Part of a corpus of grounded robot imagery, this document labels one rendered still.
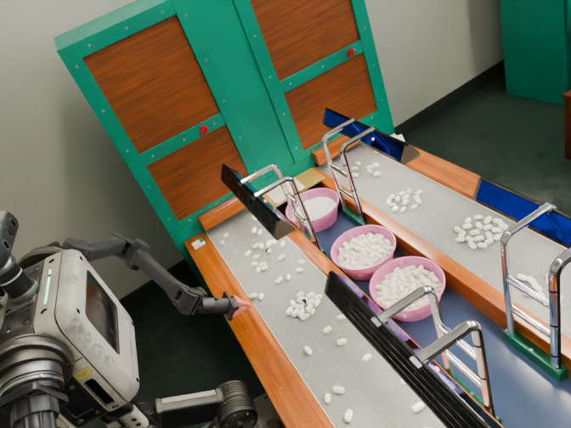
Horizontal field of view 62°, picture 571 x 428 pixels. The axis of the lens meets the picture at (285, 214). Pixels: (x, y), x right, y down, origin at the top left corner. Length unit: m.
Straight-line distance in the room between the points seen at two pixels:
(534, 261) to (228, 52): 1.50
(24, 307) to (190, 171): 1.27
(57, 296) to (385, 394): 0.95
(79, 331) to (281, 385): 0.71
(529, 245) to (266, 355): 1.00
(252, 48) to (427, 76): 2.23
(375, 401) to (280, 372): 0.33
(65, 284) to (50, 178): 1.93
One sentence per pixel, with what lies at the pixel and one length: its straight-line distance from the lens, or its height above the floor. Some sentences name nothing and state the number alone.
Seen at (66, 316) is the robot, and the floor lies 1.44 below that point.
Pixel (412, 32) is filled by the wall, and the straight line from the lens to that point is 4.05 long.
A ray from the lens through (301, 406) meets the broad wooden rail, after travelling 1.56.
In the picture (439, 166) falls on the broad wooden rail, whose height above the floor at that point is 0.76.
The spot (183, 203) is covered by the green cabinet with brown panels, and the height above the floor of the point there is 0.95.
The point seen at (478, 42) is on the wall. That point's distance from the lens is 4.60.
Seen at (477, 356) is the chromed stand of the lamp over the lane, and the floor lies 0.99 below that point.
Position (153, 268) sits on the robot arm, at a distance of 1.84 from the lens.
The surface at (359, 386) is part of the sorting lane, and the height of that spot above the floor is 0.74.
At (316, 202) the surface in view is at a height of 0.73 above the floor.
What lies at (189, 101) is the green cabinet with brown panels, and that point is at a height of 1.38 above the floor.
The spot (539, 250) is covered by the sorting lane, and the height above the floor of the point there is 0.74.
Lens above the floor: 2.02
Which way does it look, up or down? 33 degrees down
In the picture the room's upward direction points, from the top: 23 degrees counter-clockwise
